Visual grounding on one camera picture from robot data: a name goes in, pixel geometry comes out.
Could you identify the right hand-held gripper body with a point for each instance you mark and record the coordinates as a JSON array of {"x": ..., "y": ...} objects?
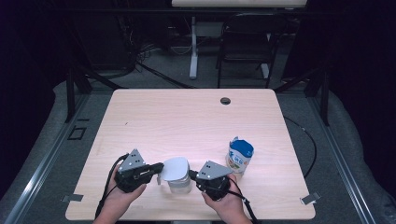
[{"x": 214, "y": 183}]

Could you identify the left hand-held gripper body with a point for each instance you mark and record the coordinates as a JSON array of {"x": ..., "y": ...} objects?
[{"x": 132, "y": 175}]

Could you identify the clear pitcher with grey lid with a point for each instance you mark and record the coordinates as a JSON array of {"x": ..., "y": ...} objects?
[{"x": 176, "y": 169}]

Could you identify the white and blue milk carton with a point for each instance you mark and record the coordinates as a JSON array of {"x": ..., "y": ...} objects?
[{"x": 238, "y": 161}]

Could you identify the person's right hand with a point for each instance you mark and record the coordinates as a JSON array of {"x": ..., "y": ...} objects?
[{"x": 229, "y": 203}]

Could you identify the person's left hand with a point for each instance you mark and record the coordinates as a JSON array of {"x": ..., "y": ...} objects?
[{"x": 118, "y": 203}]

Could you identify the grey tape strip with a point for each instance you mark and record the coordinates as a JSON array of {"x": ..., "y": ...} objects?
[
  {"x": 310, "y": 198},
  {"x": 73, "y": 197}
]

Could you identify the black metal stand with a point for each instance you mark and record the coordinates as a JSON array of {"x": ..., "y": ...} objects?
[
  {"x": 324, "y": 99},
  {"x": 70, "y": 96}
]

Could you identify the black folding chair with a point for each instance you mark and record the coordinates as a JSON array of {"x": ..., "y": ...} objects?
[{"x": 249, "y": 43}]

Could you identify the white standing desk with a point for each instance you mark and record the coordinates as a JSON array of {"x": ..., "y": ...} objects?
[{"x": 236, "y": 3}]

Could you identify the aluminium floor rail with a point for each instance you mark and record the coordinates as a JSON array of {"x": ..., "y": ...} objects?
[
  {"x": 46, "y": 160},
  {"x": 341, "y": 161}
]

